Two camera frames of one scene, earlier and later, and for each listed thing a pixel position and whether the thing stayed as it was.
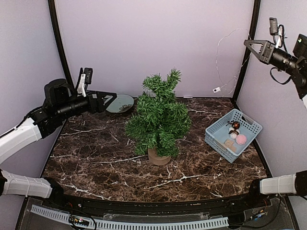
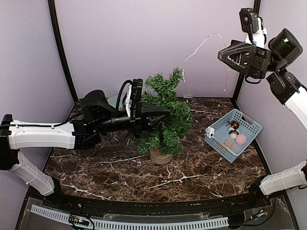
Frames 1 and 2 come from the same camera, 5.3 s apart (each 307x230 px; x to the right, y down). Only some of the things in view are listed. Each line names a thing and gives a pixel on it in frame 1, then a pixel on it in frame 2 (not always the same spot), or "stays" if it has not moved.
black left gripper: [100, 107] -> [136, 115]
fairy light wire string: [241, 66] -> [194, 52]
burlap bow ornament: [229, 143] stays
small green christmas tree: [160, 120] stays
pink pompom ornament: [241, 139] stays
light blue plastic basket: [230, 136] stays
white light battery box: [217, 89] -> [210, 132]
